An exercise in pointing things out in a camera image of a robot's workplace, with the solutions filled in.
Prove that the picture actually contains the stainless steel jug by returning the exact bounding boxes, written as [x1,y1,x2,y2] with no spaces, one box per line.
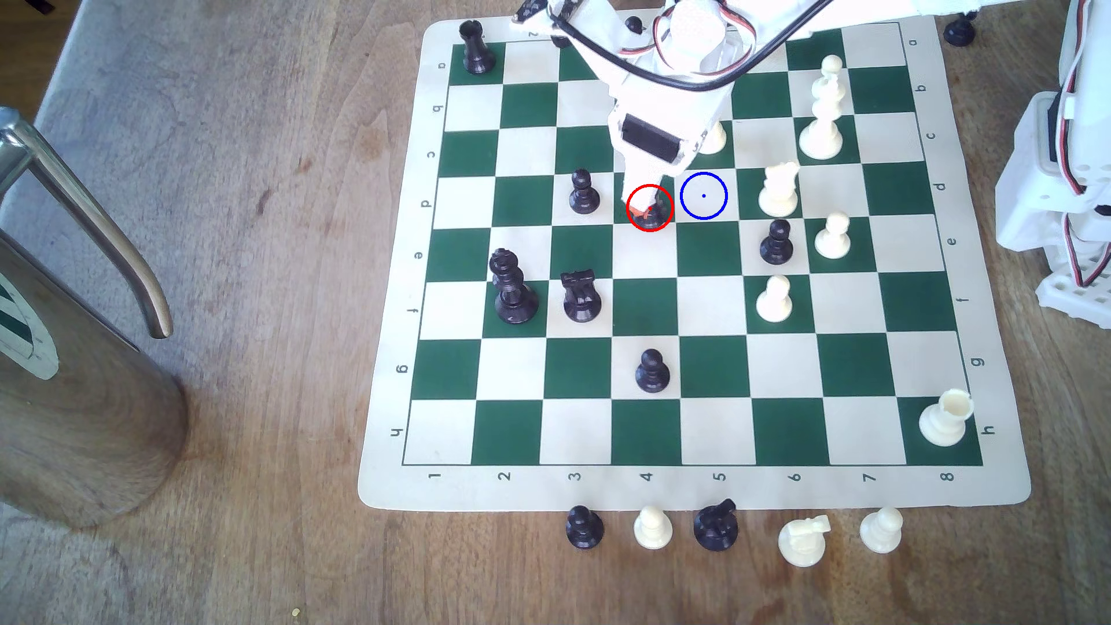
[0,106,190,531]

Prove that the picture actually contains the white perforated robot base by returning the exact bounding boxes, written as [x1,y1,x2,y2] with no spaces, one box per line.
[1035,259,1111,329]

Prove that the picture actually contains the white knight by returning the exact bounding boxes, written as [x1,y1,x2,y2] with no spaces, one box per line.
[778,514,833,569]
[757,160,800,218]

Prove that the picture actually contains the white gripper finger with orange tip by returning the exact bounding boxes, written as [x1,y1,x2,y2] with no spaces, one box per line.
[627,158,671,218]

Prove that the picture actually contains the green white roll-up chess mat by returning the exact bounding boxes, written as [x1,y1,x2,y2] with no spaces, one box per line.
[358,0,1032,513]

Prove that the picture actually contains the red white wrist servo wire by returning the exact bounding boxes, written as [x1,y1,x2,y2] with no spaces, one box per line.
[651,7,758,78]

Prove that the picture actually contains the black queen piece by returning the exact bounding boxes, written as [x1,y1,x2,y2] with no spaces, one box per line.
[488,248,540,326]

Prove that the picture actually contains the white king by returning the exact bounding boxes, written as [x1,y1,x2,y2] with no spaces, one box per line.
[797,73,845,161]

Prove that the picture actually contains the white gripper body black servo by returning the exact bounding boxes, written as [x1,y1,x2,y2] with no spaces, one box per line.
[608,82,734,168]

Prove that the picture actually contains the black cable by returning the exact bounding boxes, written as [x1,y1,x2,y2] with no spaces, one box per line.
[547,0,834,93]

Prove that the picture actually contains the black knight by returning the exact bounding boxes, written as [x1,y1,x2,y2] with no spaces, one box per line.
[561,269,602,324]
[693,498,741,553]

